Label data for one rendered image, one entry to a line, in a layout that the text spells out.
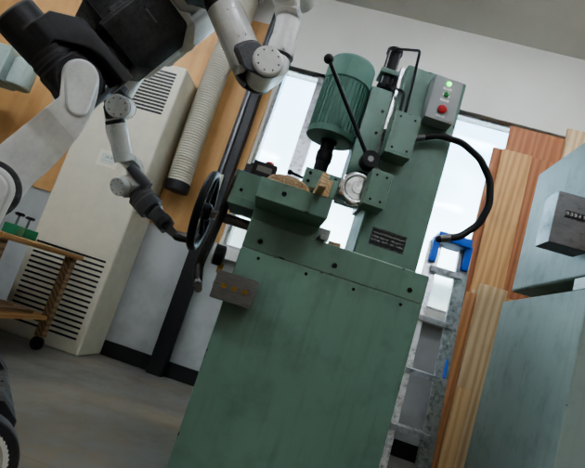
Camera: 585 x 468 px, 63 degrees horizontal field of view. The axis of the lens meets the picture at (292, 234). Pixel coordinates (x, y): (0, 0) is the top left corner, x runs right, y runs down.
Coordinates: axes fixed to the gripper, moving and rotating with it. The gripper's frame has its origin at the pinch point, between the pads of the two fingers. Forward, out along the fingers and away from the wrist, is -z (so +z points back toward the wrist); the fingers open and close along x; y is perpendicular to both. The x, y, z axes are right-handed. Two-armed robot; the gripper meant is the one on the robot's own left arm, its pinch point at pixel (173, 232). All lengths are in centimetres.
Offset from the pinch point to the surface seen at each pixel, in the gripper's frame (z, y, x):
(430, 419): -125, 30, -42
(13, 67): 163, -3, -115
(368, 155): -26, 63, 21
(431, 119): -31, 88, 22
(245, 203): -11.5, 22.8, 16.8
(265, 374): -54, -8, 24
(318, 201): -28, 35, 39
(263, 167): -5.8, 35.5, 15.5
